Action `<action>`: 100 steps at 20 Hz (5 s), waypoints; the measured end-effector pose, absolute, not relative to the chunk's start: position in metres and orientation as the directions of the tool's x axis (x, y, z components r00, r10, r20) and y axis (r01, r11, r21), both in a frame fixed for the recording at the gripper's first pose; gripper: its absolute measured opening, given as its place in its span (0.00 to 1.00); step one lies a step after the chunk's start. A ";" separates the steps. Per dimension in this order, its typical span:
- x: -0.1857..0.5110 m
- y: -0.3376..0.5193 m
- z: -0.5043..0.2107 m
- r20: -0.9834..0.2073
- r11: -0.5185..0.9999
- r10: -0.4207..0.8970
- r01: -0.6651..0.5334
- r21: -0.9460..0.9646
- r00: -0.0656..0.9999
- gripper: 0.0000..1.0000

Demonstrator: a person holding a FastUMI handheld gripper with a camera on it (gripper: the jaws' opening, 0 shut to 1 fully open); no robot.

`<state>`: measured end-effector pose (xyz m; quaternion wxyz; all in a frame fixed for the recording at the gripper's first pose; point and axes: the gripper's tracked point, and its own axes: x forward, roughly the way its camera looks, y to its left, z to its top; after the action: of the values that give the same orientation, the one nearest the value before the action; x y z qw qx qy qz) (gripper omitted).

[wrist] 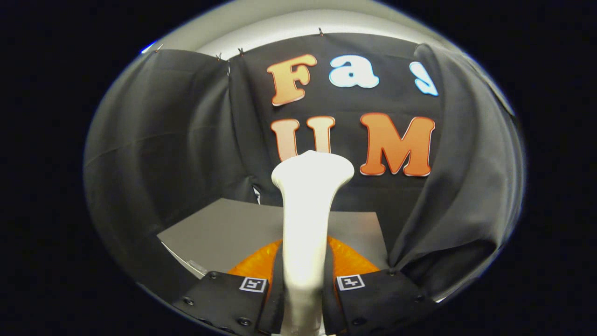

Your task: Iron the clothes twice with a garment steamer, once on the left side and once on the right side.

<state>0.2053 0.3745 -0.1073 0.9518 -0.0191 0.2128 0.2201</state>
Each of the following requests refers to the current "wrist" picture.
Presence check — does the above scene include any grey drawer cabinet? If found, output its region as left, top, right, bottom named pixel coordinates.
left=157, top=198, right=389, bottom=280

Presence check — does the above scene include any white garment steamer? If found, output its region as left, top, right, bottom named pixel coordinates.
left=271, top=150, right=355, bottom=336

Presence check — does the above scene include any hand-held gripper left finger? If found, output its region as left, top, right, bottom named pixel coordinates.
left=173, top=239, right=285, bottom=336

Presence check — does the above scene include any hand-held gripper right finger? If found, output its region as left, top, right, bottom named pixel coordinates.
left=322, top=236, right=439, bottom=336

